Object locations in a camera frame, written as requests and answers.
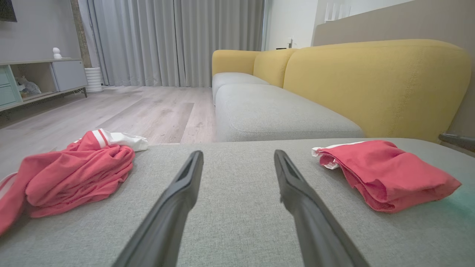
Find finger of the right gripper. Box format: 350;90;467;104
438;133;475;153

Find red basketball jersey white sleeves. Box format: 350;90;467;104
0;128;149;236

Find white ribbed planter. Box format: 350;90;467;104
84;67;104;93

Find brown rough column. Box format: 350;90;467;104
70;0;92;69

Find grey sofa seat cushion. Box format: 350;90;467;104
215;83;364;143
212;72;270;105

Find white slatted object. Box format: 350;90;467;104
324;1;351;22

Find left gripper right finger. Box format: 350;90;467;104
273;149;370;267

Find grey pleated curtain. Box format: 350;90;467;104
87;0;265;88

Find grey plush toy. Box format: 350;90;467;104
15;76;42;99

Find large grey chaise cushion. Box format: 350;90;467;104
0;138;475;267

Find red shorts white trim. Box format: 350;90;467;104
311;140;462;214

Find yellow sofa back cushion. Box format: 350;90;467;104
212;49;261;77
283;39;472;144
253;48;298;89

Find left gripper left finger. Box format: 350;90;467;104
113;150;204;267

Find grey mint media cabinet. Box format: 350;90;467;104
0;58;89;112

